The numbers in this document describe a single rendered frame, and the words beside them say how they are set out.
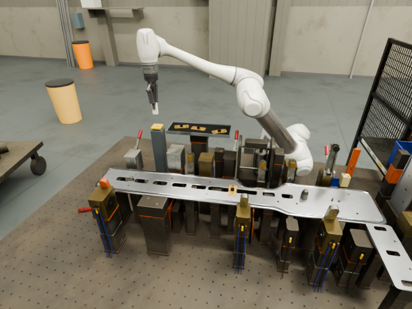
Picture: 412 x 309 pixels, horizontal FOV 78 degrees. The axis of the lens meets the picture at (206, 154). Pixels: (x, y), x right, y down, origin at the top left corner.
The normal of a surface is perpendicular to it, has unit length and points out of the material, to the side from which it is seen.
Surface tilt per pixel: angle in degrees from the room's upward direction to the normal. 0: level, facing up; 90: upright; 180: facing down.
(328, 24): 90
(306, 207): 0
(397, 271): 0
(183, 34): 90
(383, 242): 0
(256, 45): 90
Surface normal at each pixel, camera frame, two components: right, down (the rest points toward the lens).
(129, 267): -0.01, -0.85
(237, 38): -0.28, 0.51
